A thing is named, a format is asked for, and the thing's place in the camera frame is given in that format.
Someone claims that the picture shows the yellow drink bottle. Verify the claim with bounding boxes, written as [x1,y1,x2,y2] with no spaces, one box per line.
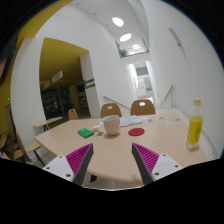
[186,98,203,150]

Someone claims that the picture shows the white ceramic cup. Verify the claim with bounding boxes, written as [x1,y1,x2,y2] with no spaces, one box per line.
[102,115,120,136]

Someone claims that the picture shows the small coloured item by cup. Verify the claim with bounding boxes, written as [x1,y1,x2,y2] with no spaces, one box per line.
[96,131,103,136]

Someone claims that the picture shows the wooden chair right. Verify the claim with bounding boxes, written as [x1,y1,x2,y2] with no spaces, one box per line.
[130,100,156,115]

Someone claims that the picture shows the small wooden chair far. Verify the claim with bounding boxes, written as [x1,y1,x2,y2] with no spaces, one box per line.
[68,109,78,120]

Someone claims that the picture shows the green card box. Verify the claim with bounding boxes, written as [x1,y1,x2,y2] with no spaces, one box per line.
[78,128,94,138]

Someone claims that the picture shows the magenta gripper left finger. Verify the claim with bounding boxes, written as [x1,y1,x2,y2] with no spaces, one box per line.
[44,144,94,186]

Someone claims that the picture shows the wooden chair near left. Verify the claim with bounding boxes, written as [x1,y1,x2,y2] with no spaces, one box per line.
[0,131,46,167]

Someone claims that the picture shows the small side table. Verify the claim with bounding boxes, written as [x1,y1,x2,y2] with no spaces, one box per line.
[33,117,63,131]

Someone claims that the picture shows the pastel paper sheets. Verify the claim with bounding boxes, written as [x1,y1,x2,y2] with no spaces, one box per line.
[120,115,147,127]

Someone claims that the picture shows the red round coaster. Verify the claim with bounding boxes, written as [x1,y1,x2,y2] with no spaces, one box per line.
[128,128,145,136]

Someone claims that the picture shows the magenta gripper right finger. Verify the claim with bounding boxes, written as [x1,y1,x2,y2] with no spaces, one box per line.
[132,143,182,185]

